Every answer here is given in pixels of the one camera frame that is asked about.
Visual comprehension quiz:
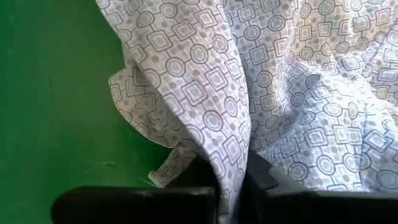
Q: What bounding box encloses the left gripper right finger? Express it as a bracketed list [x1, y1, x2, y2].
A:
[244, 148, 312, 194]

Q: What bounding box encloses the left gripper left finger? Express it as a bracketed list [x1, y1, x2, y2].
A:
[169, 155, 218, 188]

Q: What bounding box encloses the white patterned shirt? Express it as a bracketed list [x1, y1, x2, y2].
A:
[95, 0, 398, 224]

